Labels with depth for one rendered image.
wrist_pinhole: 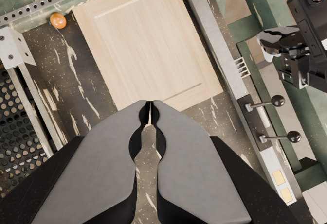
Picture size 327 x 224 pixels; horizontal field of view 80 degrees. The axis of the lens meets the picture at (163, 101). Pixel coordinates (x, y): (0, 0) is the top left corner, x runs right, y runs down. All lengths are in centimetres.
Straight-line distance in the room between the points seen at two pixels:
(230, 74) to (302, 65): 36
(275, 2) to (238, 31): 15
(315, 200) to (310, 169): 199
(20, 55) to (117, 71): 30
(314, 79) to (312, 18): 11
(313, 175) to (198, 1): 81
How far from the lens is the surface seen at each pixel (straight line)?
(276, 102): 67
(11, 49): 81
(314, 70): 42
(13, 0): 88
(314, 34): 37
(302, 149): 307
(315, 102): 88
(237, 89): 74
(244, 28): 88
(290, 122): 316
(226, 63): 74
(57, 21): 80
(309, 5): 37
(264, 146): 79
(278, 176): 85
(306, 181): 102
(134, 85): 71
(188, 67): 73
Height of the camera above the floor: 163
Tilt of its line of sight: 33 degrees down
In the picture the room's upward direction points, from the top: 154 degrees clockwise
